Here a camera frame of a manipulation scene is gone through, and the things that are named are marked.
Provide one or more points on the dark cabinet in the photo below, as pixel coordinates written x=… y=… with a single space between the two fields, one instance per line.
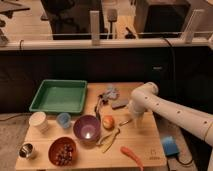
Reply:
x=160 y=18

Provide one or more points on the brown bowl with berries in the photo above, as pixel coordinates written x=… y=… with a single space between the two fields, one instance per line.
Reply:
x=62 y=152

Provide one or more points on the wooden board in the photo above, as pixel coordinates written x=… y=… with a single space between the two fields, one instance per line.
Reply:
x=142 y=137

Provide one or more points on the orange carrot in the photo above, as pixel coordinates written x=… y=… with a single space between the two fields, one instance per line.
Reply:
x=126 y=151

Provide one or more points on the metal fork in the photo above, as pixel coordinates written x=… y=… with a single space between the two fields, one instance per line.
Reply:
x=125 y=122

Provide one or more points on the black handled utensil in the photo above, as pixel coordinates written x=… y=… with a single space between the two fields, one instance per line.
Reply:
x=97 y=107

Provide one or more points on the orange apple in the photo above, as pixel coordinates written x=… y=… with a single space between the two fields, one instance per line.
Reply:
x=108 y=122

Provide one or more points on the green plastic tray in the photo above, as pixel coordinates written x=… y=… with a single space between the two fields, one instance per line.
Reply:
x=57 y=96

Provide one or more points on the yellow tongs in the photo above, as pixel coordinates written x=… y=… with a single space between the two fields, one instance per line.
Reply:
x=106 y=141

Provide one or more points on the white railing frame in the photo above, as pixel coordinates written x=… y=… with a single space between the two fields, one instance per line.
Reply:
x=27 y=32

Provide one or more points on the small metal cup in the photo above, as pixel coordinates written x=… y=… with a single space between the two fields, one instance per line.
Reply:
x=27 y=151

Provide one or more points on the small blue cup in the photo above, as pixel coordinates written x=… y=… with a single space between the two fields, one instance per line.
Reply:
x=64 y=120

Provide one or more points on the purple bowl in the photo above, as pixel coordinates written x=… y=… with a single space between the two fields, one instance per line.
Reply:
x=87 y=128

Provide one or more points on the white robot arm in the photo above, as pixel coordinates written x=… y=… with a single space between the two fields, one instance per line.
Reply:
x=198 y=123

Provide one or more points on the white paper cup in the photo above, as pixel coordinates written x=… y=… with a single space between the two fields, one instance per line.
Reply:
x=39 y=121

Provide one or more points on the grey cloth toy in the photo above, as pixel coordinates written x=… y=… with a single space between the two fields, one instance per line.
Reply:
x=111 y=93

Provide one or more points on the blue box on floor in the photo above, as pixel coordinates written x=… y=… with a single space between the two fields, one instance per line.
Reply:
x=169 y=146

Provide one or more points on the black office chair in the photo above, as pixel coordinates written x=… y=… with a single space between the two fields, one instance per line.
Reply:
x=70 y=19

